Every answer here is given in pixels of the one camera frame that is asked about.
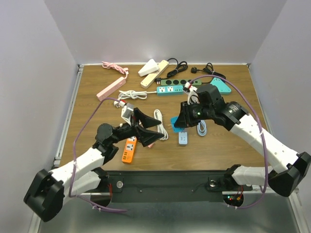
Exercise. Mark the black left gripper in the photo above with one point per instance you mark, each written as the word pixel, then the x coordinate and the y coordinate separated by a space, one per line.
pixel 146 136

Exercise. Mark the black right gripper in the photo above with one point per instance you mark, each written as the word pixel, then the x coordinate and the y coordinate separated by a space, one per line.
pixel 184 119

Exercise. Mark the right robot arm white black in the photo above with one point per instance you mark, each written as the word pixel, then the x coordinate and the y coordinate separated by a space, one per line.
pixel 286 167

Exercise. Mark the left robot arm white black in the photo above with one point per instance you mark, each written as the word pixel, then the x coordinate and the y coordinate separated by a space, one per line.
pixel 50 190

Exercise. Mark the light blue power strip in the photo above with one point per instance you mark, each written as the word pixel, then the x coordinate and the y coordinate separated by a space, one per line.
pixel 182 138

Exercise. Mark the teal power strip with USB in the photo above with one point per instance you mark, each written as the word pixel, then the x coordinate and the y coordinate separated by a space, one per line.
pixel 169 90

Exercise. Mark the orange power strip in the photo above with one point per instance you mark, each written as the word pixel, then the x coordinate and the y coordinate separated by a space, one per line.
pixel 129 150

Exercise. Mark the dark green power strip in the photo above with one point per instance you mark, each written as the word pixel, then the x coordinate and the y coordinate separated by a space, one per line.
pixel 171 82

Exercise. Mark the teal triangular power socket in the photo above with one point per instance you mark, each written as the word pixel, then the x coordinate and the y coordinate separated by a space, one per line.
pixel 221 85

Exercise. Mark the pink power strip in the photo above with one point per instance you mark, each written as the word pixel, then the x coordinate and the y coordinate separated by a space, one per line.
pixel 106 92

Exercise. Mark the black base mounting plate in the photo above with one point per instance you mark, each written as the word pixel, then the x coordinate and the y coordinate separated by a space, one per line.
pixel 167 186

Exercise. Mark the cream power strip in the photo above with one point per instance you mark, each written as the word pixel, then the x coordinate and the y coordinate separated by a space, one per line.
pixel 150 78

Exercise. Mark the white triangular power socket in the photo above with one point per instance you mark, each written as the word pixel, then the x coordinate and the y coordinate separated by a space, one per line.
pixel 150 67

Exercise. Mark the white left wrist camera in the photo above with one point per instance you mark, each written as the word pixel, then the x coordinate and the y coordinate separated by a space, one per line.
pixel 127 112

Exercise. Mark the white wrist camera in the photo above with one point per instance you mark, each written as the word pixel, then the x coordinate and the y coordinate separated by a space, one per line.
pixel 190 90
pixel 127 112

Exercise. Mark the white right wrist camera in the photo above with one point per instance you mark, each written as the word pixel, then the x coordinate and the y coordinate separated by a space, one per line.
pixel 190 90

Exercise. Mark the aluminium rail frame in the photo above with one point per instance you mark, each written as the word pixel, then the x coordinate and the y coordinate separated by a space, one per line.
pixel 274 214

